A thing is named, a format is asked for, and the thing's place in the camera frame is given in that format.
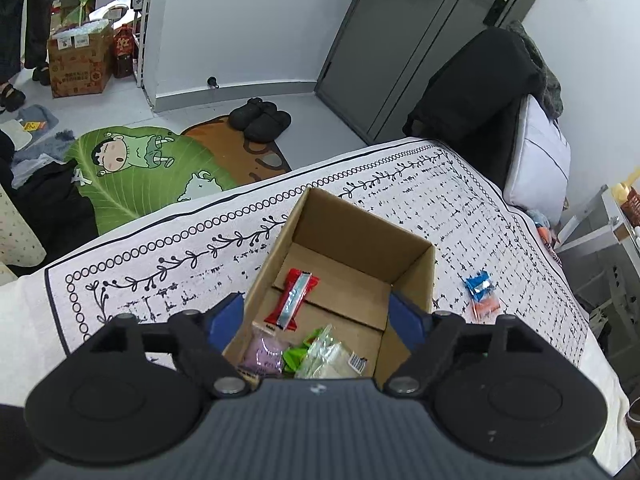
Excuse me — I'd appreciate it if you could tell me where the orange clear snack packet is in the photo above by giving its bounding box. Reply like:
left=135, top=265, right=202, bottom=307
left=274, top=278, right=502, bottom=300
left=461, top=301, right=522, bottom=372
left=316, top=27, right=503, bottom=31
left=471, top=292, right=501, bottom=321

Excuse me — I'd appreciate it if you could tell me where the purple snack packet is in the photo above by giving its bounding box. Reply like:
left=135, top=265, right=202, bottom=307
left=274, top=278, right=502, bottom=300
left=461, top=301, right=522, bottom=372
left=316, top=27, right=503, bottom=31
left=239, top=324, right=291, bottom=377

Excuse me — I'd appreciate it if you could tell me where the blue snack packet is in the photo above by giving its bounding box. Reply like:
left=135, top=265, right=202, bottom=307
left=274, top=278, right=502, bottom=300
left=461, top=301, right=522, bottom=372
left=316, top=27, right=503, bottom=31
left=464, top=270, right=495, bottom=302

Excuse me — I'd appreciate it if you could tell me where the bright green snack wrapper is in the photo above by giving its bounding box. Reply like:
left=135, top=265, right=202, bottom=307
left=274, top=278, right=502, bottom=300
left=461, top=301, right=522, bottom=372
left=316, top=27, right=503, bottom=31
left=282, top=327, right=323, bottom=375

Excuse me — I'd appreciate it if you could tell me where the white patterned bed cover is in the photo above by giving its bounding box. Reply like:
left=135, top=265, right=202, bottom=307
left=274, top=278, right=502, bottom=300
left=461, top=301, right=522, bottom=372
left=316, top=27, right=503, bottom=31
left=1, top=139, right=634, bottom=479

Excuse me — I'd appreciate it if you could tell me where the open cardboard box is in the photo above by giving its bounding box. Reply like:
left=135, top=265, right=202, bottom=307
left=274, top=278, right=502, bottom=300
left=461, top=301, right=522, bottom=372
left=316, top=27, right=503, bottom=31
left=224, top=188, right=436, bottom=385

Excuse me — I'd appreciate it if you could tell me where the clear white snack packet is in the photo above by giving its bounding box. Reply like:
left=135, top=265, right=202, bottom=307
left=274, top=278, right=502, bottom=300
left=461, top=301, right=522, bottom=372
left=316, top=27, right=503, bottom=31
left=294, top=324, right=368, bottom=380

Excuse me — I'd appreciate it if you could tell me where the red snack bar wrapper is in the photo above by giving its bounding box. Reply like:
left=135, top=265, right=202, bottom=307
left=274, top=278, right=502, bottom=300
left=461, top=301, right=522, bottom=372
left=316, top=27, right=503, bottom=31
left=264, top=269, right=320, bottom=332

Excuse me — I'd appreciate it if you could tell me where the green cartoon floor mat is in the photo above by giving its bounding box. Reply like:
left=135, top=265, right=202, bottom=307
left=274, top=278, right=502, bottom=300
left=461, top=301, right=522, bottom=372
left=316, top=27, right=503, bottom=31
left=65, top=115, right=291, bottom=234

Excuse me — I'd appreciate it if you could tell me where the white bedside shelf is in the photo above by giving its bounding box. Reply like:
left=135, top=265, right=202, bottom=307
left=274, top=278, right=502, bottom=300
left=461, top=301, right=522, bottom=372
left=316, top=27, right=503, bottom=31
left=555, top=186, right=639, bottom=382

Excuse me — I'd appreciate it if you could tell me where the white grey pillow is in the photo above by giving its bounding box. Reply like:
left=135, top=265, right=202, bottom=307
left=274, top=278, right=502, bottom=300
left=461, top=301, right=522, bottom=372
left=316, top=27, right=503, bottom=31
left=503, top=96, right=570, bottom=226

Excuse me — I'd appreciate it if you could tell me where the black slippers pair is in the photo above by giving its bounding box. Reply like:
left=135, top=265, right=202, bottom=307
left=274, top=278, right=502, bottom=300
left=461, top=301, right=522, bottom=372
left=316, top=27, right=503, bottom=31
left=228, top=98, right=292, bottom=144

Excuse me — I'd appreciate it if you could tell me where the black clothes pile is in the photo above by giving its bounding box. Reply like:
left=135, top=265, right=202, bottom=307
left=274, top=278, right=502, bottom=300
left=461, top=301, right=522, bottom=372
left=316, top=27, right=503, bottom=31
left=402, top=21, right=564, bottom=188

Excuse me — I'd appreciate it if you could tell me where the brown printed cardboard carton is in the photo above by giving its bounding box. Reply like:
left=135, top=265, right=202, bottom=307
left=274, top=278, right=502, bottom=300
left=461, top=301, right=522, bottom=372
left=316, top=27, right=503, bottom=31
left=48, top=18, right=114, bottom=99

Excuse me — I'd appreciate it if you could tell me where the grey door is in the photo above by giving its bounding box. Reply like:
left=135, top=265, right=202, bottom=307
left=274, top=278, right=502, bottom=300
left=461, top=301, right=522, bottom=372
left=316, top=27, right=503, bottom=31
left=316, top=0, right=535, bottom=144

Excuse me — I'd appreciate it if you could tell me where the person in black clothes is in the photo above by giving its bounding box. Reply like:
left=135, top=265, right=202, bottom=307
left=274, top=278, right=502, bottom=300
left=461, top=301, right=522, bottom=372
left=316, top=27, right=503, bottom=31
left=1, top=0, right=54, bottom=113

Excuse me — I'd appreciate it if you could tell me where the black door handle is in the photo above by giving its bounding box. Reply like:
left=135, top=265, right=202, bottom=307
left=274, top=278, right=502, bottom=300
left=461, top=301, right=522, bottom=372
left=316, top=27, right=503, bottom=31
left=483, top=0, right=510, bottom=27

